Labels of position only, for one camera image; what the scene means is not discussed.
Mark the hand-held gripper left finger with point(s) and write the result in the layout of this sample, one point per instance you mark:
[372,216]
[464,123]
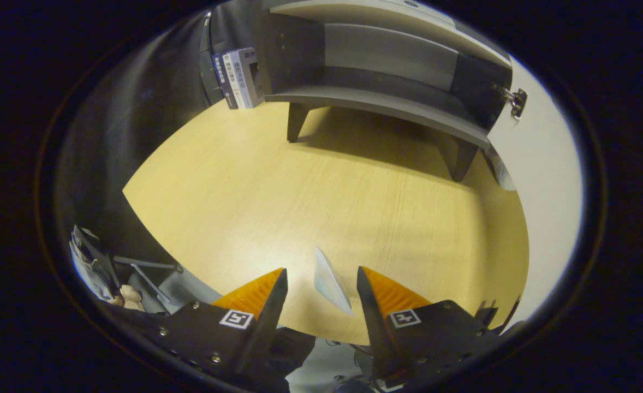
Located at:
[264,327]

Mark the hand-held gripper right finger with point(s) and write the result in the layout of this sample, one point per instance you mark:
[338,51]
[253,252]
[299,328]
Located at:
[376,327]

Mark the white and blue tube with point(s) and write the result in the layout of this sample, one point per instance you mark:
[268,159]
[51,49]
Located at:
[329,281]

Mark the beige object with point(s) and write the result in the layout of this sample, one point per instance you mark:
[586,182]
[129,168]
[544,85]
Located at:
[130,297]

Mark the pale crumpled cloth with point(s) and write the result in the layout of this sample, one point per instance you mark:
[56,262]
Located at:
[89,262]

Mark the dark grey cabinet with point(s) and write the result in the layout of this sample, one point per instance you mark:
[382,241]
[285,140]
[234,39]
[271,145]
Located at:
[387,103]

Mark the black backdrop cloth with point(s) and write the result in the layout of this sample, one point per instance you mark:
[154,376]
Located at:
[108,136]

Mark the white spine book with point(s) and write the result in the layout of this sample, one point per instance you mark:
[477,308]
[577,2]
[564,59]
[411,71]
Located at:
[235,79]

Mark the dark blue book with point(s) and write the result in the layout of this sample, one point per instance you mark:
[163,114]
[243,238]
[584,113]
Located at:
[222,79]

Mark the metal door hinge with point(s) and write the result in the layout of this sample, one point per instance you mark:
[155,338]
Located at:
[518,101]

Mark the grey metal frame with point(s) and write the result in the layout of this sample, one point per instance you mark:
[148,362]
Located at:
[144,263]

